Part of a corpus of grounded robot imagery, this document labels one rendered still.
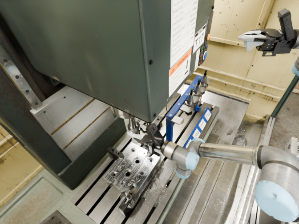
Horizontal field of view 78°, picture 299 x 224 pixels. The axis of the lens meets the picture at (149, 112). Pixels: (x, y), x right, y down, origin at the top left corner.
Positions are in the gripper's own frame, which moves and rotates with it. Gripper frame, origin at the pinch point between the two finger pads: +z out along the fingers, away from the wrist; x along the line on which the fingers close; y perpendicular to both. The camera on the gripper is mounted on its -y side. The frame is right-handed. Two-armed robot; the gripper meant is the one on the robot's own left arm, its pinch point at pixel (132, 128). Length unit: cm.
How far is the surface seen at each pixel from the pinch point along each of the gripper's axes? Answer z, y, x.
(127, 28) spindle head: -18, -58, -13
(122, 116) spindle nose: -3.6, -18.5, -7.5
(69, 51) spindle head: 7.4, -46.7, -12.5
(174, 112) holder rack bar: -9.9, 7.9, 27.5
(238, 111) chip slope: -41, 49, 92
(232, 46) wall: -19, -3, 101
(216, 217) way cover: -55, 58, 3
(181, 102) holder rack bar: -9.6, 7.9, 37.6
